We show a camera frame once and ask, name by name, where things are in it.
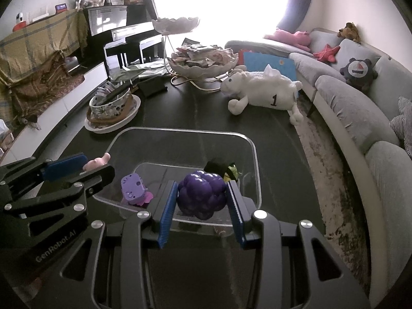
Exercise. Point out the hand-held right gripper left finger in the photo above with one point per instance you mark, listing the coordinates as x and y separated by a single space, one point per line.
169 214

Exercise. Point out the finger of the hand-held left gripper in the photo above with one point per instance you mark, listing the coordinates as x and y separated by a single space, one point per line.
64 165
64 196

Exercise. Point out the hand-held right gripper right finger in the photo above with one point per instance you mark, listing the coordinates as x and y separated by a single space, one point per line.
236 217

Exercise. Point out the pink bunny figure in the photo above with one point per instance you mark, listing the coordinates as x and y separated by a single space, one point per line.
96 162

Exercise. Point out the purple toy grape bunch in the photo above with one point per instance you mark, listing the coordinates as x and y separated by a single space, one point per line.
201 194

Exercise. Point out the purple toy camera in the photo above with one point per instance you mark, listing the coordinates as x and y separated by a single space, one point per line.
132 188

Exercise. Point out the black and green toy ball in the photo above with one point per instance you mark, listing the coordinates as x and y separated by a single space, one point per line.
219 165

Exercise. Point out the clear plastic container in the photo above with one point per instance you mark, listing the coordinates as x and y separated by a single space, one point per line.
193 148

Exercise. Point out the black desktop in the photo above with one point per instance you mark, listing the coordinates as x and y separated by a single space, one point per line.
199 112

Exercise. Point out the white plate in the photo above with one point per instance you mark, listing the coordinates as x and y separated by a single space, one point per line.
112 128

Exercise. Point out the white plastic bag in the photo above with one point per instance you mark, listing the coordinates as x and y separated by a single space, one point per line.
4 133

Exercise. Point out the floral ceramic bowl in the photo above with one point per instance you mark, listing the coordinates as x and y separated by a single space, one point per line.
109 109

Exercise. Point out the white low cabinet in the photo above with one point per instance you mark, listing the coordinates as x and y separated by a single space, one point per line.
74 93

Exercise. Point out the black remote control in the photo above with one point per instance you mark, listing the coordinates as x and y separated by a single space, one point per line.
112 96

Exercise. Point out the plaid yellow cloth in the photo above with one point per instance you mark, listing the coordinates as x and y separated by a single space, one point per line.
32 58

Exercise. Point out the green foil packet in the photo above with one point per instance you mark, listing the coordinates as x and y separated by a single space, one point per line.
128 72

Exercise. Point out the black box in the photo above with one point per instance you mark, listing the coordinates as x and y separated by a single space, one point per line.
153 87

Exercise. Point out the black dining chair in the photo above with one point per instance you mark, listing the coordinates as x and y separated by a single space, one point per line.
151 46
116 50

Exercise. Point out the white plush sheep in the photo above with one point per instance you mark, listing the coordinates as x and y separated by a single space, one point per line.
264 91

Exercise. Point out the white tiered fruit stand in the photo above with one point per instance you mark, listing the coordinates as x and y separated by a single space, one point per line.
202 70

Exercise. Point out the black piano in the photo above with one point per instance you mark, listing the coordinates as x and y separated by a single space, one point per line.
103 19

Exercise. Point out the blue board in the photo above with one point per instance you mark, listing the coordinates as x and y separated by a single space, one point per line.
257 61

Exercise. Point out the blue desk clock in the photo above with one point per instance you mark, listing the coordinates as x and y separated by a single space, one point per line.
60 7

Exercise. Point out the grey curved sofa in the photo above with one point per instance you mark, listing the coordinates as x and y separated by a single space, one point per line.
347 103

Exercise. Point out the pile of snack packets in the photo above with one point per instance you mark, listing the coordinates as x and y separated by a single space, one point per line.
202 56

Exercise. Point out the grey bunny figurine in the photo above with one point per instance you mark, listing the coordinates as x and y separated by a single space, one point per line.
78 0

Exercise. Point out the pink plush toy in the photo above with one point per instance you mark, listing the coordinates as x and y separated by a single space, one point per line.
289 38

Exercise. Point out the red starfish plush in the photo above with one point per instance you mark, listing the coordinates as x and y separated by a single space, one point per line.
326 53

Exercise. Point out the navy round sailboat cushion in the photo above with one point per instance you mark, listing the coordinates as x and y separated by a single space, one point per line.
358 70

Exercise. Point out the striped star cushion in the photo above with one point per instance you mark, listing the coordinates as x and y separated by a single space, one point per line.
404 125

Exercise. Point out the brown plush toy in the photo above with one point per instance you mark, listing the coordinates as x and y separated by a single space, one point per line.
349 32

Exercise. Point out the purple curtain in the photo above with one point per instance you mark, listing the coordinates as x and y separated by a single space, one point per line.
297 0

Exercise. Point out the red and white camera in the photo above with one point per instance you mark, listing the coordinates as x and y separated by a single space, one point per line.
19 22

